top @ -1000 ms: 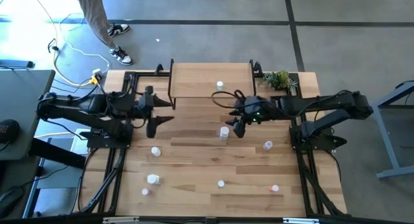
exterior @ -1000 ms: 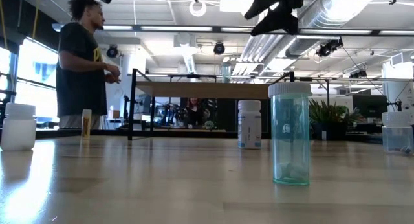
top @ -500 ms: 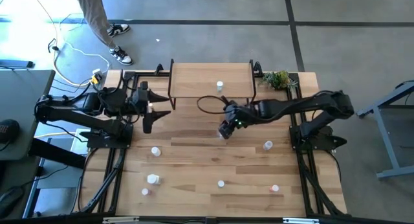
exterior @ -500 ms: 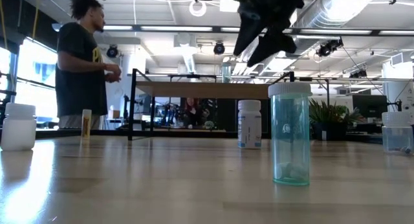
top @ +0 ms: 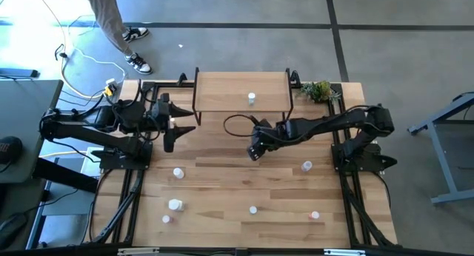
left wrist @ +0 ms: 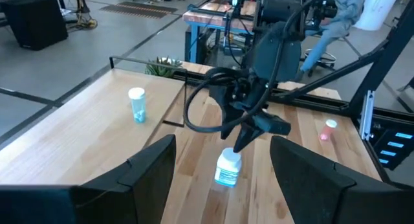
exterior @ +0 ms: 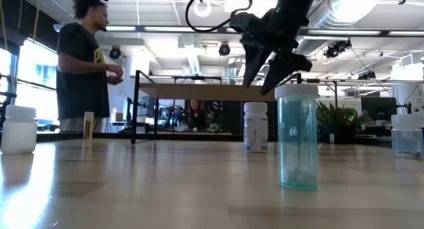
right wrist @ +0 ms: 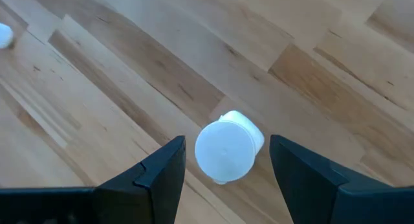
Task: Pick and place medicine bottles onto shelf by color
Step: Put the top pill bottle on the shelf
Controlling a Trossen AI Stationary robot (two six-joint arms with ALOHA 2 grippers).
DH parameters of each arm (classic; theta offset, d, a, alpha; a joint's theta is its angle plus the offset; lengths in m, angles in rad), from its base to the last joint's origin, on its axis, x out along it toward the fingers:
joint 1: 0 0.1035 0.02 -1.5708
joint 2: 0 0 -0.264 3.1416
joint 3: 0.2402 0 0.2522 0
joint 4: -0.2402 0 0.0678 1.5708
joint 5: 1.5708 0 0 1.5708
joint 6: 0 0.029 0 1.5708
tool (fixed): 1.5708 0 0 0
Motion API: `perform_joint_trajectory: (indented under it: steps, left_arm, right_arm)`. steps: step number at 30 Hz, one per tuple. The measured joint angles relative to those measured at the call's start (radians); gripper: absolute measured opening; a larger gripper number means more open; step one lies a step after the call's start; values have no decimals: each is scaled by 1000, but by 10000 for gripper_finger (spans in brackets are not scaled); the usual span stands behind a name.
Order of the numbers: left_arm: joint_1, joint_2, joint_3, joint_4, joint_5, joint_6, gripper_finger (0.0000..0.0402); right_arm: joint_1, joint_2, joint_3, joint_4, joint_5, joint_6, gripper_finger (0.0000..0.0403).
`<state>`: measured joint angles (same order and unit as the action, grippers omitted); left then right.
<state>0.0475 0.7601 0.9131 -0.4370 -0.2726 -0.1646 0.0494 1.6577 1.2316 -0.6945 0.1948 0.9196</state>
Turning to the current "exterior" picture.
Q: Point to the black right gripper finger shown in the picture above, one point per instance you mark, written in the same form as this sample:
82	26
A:
281	71
252	57

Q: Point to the white bottle blue label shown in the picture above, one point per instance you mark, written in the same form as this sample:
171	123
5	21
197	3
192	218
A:
255	129

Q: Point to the small amber vial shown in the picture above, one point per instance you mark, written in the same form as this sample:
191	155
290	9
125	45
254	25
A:
88	126

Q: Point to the plain white bottle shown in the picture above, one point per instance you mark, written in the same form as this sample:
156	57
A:
20	133

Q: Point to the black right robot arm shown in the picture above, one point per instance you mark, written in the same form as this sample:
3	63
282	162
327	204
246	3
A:
298	4

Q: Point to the black ceiling spotlight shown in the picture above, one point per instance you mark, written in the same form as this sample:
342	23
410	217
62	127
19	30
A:
336	48
115	52
224	49

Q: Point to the green potted plant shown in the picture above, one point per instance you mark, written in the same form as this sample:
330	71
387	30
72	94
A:
341	119

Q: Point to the long ceiling light strip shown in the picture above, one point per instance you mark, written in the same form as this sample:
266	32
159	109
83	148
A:
179	28
348	32
121	28

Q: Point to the person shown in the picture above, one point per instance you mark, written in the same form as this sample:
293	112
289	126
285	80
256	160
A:
83	73
197	114

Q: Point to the black computer monitor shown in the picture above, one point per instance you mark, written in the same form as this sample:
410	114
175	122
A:
377	108

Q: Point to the wooden shelf black metal frame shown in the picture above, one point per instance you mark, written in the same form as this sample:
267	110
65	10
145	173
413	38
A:
198	91

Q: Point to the silver ceiling duct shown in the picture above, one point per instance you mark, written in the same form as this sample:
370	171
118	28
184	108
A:
338	10

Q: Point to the black aluminium rig frame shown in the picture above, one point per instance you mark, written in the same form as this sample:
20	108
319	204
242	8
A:
182	136

